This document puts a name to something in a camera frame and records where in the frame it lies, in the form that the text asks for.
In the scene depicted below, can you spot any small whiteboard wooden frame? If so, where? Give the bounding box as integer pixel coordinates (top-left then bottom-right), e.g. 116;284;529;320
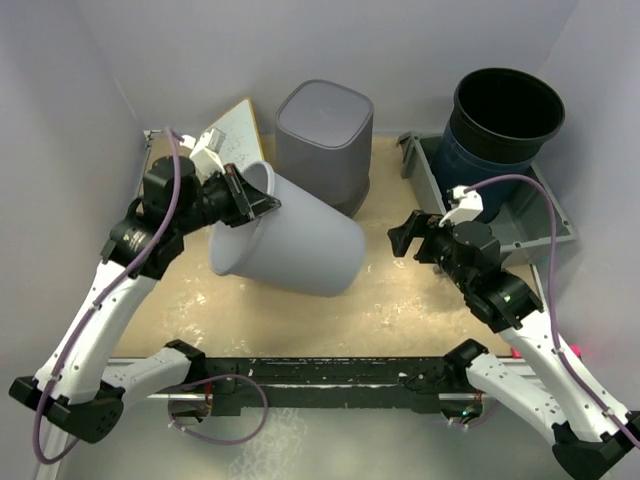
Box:
211;98;265;171

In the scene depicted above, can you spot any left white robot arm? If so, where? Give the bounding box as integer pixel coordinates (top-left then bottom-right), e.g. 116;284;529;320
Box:
9;157;281;444

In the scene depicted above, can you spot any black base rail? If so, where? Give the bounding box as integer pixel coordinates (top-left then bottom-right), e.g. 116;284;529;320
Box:
147;339;501;419

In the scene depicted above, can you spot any pink tape marker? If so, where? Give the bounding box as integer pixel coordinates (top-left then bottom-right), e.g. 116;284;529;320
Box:
511;345;581;359

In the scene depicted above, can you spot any dark blue round bin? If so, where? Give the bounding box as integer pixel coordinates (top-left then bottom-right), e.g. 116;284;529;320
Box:
430;68;565;197

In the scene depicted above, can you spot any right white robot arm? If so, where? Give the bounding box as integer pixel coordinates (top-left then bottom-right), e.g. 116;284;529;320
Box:
388;210;639;479

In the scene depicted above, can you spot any grey plastic crate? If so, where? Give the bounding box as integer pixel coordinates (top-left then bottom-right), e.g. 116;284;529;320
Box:
397;132;551;267

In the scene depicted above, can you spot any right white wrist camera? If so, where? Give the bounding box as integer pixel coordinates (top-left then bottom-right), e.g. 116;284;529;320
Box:
441;186;484;225

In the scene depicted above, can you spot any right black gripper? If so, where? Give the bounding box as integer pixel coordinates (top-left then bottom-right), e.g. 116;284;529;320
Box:
389;209;474;293

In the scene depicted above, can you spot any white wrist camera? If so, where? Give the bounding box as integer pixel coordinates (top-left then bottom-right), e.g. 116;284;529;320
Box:
179;127;226;179
441;186;484;225

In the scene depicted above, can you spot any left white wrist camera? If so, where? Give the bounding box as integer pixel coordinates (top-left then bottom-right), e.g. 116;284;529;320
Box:
179;127;226;179

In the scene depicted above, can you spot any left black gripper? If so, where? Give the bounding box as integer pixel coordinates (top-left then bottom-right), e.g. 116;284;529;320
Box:
174;163;280;236

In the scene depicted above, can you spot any smooth lavender round bin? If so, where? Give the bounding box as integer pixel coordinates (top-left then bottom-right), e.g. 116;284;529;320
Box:
209;162;366;297

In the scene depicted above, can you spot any grey slotted square bin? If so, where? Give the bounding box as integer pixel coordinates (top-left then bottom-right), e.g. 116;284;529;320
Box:
275;79;374;217

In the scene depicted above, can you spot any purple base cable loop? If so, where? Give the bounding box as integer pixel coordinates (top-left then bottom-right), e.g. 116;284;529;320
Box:
167;375;269;447

